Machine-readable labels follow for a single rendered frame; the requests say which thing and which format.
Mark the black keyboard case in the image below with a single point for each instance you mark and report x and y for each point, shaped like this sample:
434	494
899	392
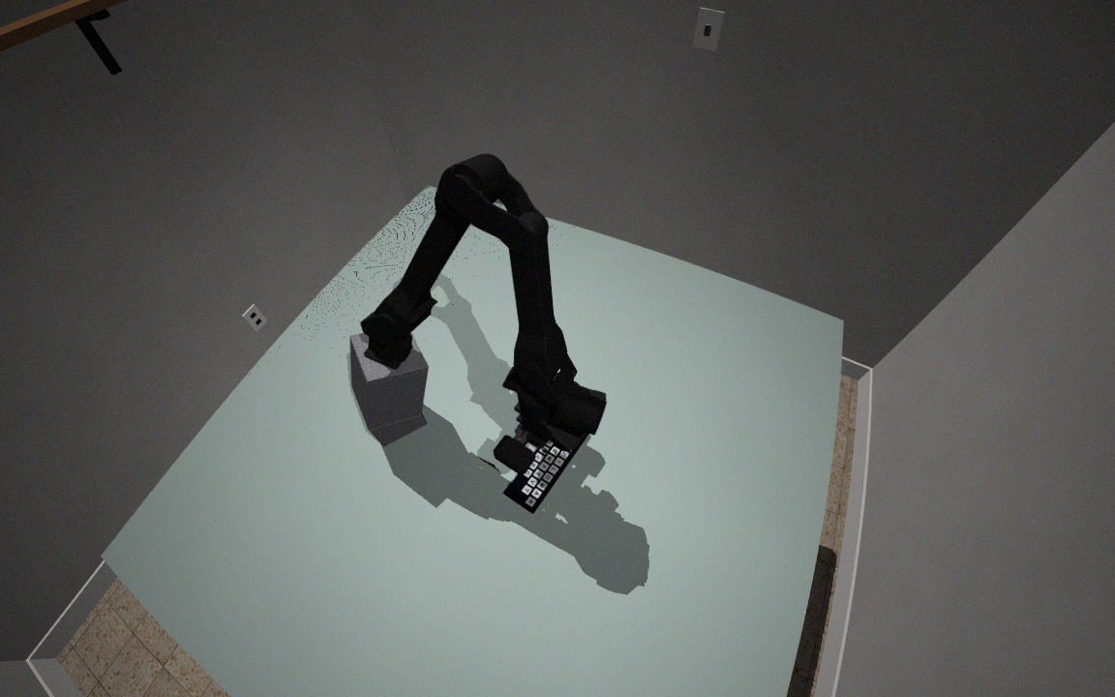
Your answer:
528	490

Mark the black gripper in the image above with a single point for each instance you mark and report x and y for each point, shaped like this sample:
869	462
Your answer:
511	451

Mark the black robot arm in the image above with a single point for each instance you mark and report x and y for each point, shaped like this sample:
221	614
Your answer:
465	195

